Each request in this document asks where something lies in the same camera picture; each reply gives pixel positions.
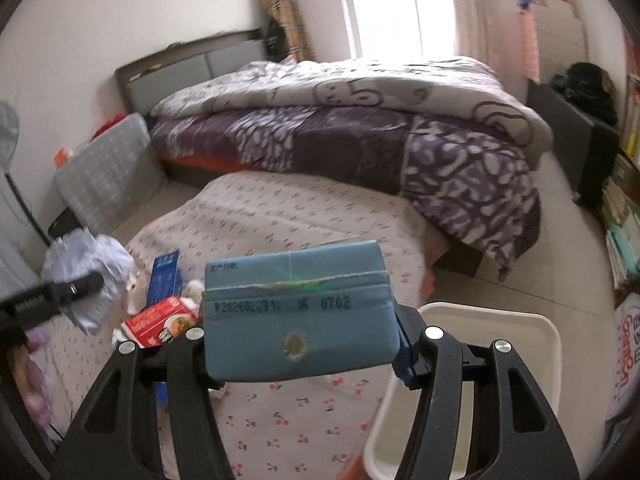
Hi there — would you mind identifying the teal milk carton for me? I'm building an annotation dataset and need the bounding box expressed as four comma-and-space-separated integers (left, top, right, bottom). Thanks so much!
202, 240, 400, 382

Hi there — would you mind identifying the black cabinet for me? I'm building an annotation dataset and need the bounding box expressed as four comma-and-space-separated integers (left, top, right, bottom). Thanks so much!
526, 80, 618, 210

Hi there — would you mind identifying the purple gloved left hand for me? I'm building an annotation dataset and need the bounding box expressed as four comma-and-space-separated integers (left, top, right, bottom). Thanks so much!
8, 327, 51, 428

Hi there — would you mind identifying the grey bed headboard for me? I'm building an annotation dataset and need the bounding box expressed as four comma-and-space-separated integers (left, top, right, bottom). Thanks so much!
114, 29, 267, 116

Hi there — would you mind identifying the grey checked covered nightstand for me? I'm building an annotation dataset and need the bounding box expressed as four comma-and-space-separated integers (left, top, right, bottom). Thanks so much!
53, 113, 168, 234

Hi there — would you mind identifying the crumpled white tissue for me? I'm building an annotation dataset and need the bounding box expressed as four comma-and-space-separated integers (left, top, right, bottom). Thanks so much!
180, 280, 205, 316

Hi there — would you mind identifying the white plastic bag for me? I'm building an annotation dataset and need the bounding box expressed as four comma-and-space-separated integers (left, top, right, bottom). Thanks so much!
41, 229, 134, 335

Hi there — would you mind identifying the blue toothpaste box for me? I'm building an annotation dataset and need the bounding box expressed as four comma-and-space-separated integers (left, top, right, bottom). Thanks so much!
145, 250, 182, 308

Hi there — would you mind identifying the plaid ironing board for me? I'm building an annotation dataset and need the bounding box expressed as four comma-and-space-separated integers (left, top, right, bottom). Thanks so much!
260, 0, 314, 62

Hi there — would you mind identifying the purple patterned duvet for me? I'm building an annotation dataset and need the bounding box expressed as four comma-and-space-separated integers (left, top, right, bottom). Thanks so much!
150, 58, 553, 273

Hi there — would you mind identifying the cherry print table cloth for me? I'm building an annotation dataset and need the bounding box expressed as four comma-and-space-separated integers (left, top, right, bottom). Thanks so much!
44, 171, 448, 479

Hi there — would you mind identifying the printed cardboard box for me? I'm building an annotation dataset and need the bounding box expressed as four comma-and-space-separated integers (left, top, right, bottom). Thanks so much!
605, 292, 640, 422

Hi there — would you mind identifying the wooden bookshelf with books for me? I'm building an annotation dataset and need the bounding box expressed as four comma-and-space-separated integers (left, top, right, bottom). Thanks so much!
600, 74, 639, 296

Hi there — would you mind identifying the red snack wrapper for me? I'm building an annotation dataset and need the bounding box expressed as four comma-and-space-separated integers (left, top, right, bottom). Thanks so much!
122, 296, 201, 348

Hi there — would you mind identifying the black bag on cabinet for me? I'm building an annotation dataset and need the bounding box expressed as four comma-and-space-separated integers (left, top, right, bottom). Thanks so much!
549, 62, 618, 127

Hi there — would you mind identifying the white plastic trash bin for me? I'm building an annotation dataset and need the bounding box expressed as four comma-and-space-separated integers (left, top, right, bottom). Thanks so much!
363, 302, 562, 479

